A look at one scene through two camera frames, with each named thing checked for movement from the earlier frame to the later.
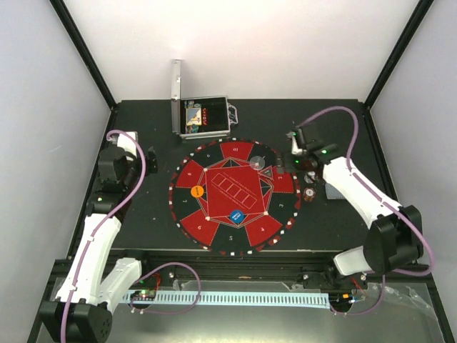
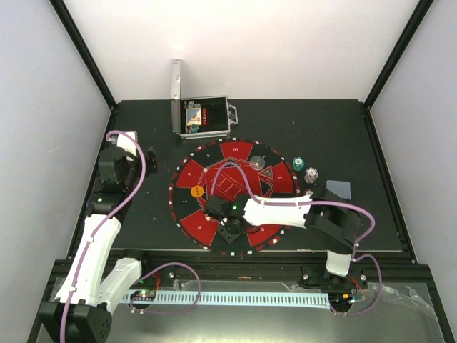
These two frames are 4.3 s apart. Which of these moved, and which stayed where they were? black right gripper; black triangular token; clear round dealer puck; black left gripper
Moved: black right gripper
Stayed: black triangular token; clear round dealer puck; black left gripper
